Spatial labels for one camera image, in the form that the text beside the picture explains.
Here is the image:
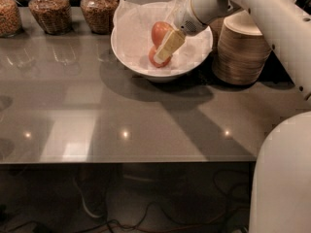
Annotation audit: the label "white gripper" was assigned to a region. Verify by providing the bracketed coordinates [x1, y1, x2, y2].
[154, 0, 240, 64]

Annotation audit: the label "red apple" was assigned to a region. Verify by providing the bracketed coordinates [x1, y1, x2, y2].
[148, 45, 172, 69]
[152, 21, 173, 48]

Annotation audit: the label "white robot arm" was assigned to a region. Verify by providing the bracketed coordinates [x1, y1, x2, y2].
[174, 0, 311, 233]

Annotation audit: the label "white ceramic bowl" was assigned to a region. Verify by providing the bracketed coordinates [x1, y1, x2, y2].
[110, 2, 214, 83]

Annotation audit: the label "rear stack of paper bowls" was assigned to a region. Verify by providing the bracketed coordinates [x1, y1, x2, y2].
[210, 17, 224, 52]

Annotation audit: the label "stack of paper bowls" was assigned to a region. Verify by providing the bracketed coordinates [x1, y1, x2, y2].
[212, 11, 271, 85]
[210, 17, 224, 52]

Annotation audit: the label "white tissue paper liner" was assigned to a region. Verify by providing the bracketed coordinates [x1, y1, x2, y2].
[113, 0, 213, 73]

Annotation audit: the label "front stack of paper bowls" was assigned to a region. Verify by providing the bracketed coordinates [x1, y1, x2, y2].
[212, 11, 271, 85]

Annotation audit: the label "right glass jar of grains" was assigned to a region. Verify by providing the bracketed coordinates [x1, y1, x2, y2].
[80, 0, 119, 35]

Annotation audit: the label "glass jar of grains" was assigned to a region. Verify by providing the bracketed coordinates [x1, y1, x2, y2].
[28, 0, 72, 35]
[80, 0, 119, 35]
[0, 0, 22, 38]

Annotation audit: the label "middle glass jar of grains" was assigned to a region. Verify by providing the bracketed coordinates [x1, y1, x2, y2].
[28, 0, 72, 35]

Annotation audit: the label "left glass jar of grains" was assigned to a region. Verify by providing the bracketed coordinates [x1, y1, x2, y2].
[0, 0, 22, 38]

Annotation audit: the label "black cables on floor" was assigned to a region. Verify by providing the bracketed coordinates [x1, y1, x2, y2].
[106, 168, 252, 233]

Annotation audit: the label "white cable on floor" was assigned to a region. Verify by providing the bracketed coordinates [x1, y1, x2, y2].
[72, 175, 104, 219]

